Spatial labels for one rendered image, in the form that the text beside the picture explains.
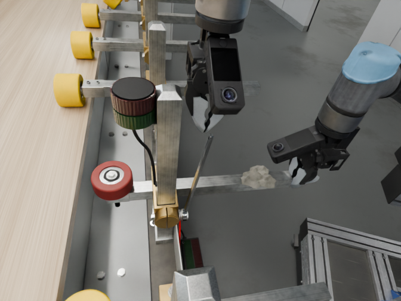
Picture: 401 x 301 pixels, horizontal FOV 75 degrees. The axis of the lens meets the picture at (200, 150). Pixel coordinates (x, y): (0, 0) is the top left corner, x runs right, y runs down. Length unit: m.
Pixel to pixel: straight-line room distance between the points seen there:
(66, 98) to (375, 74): 0.63
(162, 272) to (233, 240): 0.89
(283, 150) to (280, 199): 1.20
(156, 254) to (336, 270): 0.93
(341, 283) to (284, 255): 0.32
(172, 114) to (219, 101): 0.07
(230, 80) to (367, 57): 0.23
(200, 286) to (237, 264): 1.25
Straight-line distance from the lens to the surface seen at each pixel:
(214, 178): 0.61
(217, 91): 0.37
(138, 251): 0.78
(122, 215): 0.84
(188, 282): 0.23
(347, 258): 1.47
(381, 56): 0.51
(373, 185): 2.21
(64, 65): 0.94
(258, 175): 0.63
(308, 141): 0.59
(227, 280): 1.43
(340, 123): 0.56
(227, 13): 0.39
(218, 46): 0.41
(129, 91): 0.36
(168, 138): 0.41
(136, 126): 0.37
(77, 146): 0.64
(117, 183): 0.54
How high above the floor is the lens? 1.33
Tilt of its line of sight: 45 degrees down
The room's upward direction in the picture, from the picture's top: 9 degrees clockwise
